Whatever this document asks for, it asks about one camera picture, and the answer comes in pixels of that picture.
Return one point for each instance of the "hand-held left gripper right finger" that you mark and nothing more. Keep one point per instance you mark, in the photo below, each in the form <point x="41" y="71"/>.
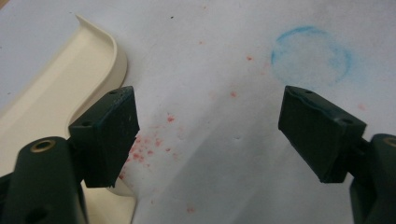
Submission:
<point x="319" y="133"/>

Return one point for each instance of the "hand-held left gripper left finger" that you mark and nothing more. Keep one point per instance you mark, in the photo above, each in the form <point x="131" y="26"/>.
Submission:
<point x="107" y="137"/>

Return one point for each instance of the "cream plastic tray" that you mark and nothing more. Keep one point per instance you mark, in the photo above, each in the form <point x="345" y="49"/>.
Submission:
<point x="46" y="93"/>

